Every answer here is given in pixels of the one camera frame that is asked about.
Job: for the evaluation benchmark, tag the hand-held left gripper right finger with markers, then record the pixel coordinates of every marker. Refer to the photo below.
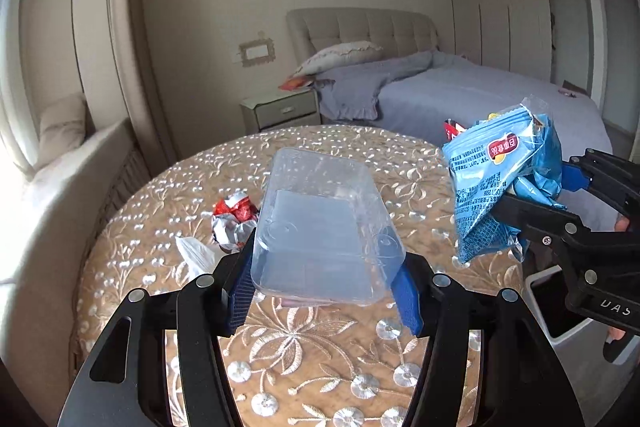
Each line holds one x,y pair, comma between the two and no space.
407,302

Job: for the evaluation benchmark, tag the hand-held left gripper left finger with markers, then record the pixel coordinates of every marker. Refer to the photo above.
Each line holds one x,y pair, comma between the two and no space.
240,304

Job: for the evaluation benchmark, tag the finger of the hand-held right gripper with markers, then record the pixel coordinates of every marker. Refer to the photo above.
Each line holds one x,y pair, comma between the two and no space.
575,175
540,214

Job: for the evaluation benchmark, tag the white trash bin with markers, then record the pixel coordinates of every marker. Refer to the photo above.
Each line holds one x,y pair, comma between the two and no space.
580,339

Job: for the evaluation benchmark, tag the blue snack packet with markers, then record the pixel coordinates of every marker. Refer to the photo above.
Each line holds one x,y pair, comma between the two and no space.
480,167

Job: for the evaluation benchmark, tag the clear plastic container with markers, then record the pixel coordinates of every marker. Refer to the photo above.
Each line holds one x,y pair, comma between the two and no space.
320,217

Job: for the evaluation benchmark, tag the person's right hand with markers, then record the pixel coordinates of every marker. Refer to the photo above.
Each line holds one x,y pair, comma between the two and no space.
622,224

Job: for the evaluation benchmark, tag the clear plastic bag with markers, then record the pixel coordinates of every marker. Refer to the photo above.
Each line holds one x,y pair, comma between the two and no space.
197,254

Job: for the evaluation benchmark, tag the small dark object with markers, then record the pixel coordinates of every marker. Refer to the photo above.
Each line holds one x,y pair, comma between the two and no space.
572,89

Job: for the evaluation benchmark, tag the red crumpled wrapper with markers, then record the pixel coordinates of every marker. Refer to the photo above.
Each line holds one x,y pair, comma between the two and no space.
237,212

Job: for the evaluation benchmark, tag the red white packet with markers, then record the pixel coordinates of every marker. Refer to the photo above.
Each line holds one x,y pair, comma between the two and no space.
451,128

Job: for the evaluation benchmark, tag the bed with lavender sheet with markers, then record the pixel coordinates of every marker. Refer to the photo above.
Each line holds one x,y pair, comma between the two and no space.
480,88

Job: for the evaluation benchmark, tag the round table with floral cloth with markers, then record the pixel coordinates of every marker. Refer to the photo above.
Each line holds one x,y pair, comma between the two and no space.
175,187

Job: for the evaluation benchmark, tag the beige wardrobe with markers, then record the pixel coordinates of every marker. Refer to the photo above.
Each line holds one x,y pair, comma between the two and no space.
500,7

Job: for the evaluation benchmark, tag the beige nightstand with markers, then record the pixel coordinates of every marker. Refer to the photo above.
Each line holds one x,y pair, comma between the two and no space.
285,109

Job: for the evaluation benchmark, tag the cream window seat mat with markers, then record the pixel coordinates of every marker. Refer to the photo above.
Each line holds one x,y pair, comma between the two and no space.
50,217

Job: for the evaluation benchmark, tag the grey ruffled blanket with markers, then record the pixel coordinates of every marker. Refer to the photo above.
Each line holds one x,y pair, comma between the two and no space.
360,83

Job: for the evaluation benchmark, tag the orange packet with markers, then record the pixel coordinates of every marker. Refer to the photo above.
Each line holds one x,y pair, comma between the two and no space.
296,83

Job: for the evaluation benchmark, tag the beige window seat pillow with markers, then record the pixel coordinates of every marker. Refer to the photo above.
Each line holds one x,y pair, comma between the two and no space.
60,127

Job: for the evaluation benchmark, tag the white ruffled bed pillow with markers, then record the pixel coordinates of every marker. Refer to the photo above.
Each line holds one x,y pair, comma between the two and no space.
340,54

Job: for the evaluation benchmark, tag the beige tufted headboard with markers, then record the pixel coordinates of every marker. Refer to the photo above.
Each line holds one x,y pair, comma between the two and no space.
365,27

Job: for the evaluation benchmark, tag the framed wall switch panel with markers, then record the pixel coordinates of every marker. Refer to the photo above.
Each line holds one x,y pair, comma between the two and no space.
257,51

